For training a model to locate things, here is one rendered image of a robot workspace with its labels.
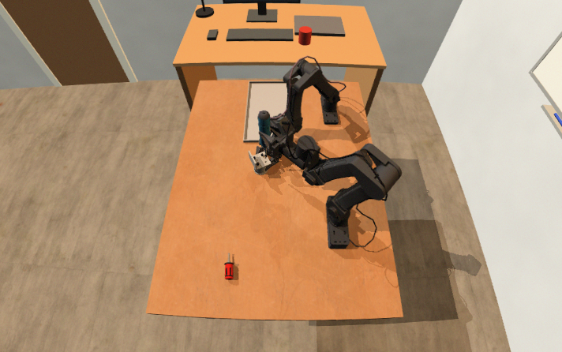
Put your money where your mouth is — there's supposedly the beige shallow tray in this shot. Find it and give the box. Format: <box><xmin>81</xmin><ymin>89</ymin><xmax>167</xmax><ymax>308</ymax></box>
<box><xmin>243</xmin><ymin>81</ymin><xmax>287</xmax><ymax>143</ymax></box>

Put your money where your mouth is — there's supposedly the blue electric screwdriver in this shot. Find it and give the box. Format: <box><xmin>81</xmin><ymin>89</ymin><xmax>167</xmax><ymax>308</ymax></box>
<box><xmin>257</xmin><ymin>110</ymin><xmax>271</xmax><ymax>155</ymax></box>

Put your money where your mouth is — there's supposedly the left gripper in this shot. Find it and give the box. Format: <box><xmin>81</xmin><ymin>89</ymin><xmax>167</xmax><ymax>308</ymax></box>
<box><xmin>259</xmin><ymin>120</ymin><xmax>297</xmax><ymax>160</ymax></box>

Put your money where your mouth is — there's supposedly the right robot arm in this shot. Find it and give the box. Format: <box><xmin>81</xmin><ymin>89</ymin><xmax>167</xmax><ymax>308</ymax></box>
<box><xmin>270</xmin><ymin>59</ymin><xmax>340</xmax><ymax>133</ymax></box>

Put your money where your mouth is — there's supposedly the red screwdriver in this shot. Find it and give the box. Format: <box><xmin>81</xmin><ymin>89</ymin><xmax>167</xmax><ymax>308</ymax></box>
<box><xmin>224</xmin><ymin>254</ymin><xmax>234</xmax><ymax>279</ymax></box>

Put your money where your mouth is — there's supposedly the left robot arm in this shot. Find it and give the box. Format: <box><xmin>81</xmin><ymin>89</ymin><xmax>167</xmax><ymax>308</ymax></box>
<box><xmin>290</xmin><ymin>135</ymin><xmax>402</xmax><ymax>245</ymax></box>

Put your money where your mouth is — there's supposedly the beige l-shaped bracket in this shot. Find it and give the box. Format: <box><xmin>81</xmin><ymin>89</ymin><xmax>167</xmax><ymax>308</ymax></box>
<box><xmin>249</xmin><ymin>151</ymin><xmax>271</xmax><ymax>170</ymax></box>

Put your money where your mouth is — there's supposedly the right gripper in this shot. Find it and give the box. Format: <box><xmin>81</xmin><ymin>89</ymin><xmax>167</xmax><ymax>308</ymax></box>
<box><xmin>256</xmin><ymin>134</ymin><xmax>282</xmax><ymax>171</ymax></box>

